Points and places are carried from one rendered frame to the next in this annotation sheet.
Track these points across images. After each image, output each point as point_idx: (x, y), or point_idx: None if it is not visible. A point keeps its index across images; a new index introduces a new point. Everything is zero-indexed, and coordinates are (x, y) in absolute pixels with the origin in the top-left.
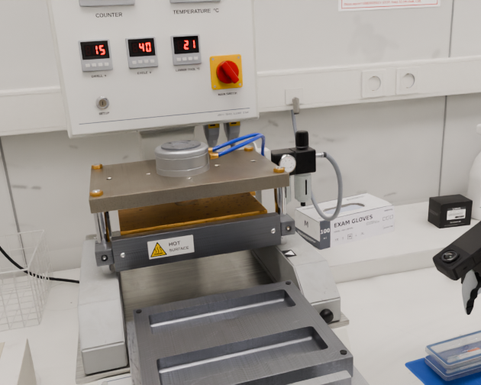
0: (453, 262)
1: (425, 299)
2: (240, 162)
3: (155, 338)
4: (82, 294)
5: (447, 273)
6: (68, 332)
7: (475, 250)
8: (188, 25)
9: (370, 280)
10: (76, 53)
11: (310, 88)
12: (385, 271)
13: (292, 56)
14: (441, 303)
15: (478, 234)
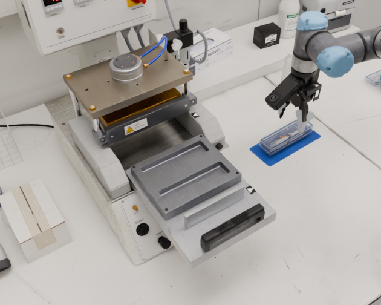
0: (275, 101)
1: (256, 104)
2: (158, 62)
3: (151, 181)
4: (98, 161)
5: (273, 108)
6: (46, 163)
7: (286, 94)
8: None
9: (222, 94)
10: (39, 2)
11: None
12: (230, 87)
13: None
14: (264, 106)
15: (288, 83)
